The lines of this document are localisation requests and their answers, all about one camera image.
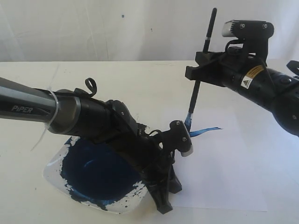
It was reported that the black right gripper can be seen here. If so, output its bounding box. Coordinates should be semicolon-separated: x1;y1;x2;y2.
185;51;269;93

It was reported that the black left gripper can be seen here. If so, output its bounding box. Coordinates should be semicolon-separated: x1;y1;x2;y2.
76;98;182;214

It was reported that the black paintbrush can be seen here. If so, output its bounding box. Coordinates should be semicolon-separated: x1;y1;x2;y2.
185;7;217;131

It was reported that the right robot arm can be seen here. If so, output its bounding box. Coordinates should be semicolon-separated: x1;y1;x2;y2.
185;52;299;136

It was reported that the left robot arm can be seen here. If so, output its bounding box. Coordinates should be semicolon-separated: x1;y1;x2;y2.
0;78;192;214

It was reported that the white square paint plate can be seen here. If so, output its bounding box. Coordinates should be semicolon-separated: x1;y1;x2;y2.
43;136;148;214

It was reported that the white paper sheet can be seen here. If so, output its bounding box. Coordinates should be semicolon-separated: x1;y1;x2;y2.
170;108;267;211

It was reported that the white zip tie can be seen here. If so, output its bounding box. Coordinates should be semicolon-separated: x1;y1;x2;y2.
30;86;59;152

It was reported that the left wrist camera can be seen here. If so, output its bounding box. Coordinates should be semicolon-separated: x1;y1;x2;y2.
162;120;193;157

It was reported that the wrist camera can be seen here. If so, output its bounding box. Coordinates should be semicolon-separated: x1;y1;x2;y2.
222;20;274;61
162;120;193;157

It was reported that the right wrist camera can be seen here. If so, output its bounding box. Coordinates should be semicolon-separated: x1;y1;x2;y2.
222;20;274;61

